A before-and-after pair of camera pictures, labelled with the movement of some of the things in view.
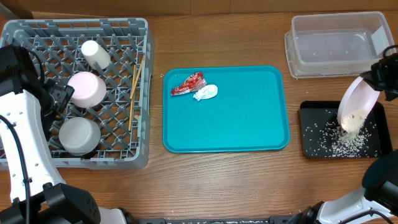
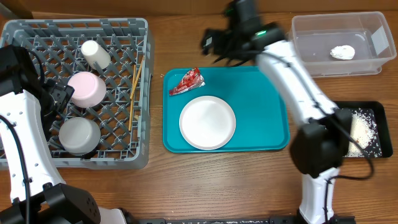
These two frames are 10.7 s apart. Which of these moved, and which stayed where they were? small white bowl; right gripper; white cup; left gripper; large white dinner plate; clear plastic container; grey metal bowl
Moved: large white dinner plate; right gripper
Stayed: grey metal bowl; white cup; clear plastic container; small white bowl; left gripper
